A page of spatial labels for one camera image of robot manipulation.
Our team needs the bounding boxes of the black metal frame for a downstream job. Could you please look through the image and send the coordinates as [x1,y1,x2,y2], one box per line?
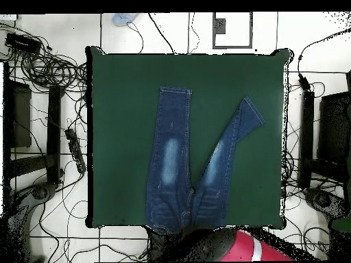
[2,62,66,192]
[298,69,351,190]

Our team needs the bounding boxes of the black cable tangle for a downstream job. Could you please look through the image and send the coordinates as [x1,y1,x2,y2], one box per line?
[0,21,88,95]

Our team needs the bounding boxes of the black cable with connector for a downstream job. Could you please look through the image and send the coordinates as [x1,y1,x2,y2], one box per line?
[297,28,351,92]

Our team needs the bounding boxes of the black flat device box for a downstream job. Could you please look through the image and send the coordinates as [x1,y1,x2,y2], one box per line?
[4,32,43,55]

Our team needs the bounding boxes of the blue denim jeans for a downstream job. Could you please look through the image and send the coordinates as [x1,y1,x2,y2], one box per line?
[145,86,266,236]

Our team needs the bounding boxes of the person's light blue shoe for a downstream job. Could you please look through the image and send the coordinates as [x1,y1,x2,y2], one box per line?
[111,12,138,27]

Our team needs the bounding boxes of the grey square frame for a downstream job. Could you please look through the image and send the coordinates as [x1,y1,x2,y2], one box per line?
[212,12,254,50]

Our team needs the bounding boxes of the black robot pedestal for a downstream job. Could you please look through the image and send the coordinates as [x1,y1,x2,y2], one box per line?
[147,227,167,262]

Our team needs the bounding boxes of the thin black cable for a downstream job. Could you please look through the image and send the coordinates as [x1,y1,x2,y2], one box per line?
[147,12,176,55]

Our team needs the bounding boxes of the black power strip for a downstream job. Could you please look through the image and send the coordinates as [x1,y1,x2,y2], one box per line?
[64,127,88,174]

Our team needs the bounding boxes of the dark green table cloth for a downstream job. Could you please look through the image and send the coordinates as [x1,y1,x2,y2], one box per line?
[84,46,291,229]

